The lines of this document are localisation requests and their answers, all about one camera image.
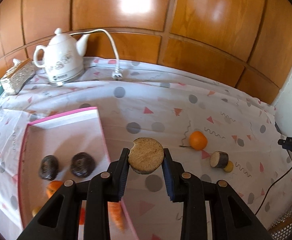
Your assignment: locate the orange tangerine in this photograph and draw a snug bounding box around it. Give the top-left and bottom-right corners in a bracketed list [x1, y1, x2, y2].
[46, 180, 63, 198]
[189, 131, 208, 151]

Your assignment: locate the small yellow fruit in tray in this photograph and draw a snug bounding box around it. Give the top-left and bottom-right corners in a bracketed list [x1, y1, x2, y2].
[32, 206, 42, 217]

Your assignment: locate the small yellow red fruit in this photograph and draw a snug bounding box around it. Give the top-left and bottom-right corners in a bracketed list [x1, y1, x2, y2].
[223, 160, 234, 173]

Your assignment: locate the perforated wicker chair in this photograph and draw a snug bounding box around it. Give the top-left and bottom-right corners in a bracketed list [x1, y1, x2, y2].
[268, 205, 292, 239]

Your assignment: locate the small orange carrot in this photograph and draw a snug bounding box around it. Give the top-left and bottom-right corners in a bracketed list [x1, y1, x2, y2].
[107, 202, 125, 232]

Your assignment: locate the pink rimmed white tray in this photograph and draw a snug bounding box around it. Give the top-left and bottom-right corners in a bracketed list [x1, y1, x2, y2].
[18, 107, 132, 227]

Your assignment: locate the orange tangerine on cloth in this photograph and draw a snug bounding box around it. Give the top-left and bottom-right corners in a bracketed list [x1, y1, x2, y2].
[189, 131, 208, 151]

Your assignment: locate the patterned white tablecloth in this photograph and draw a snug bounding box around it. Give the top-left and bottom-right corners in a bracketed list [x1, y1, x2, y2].
[0, 59, 292, 239]

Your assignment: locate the woven tissue box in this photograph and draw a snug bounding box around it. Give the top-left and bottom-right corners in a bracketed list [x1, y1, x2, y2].
[0, 59, 35, 95]

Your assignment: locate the white ceramic electric kettle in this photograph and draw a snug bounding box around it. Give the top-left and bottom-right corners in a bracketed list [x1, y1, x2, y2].
[33, 28, 89, 86]

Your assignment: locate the black cable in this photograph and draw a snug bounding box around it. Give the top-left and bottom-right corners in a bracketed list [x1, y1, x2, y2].
[254, 158, 292, 216]

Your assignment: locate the white kettle power cord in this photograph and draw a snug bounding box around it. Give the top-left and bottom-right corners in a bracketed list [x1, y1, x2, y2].
[69, 28, 124, 81]

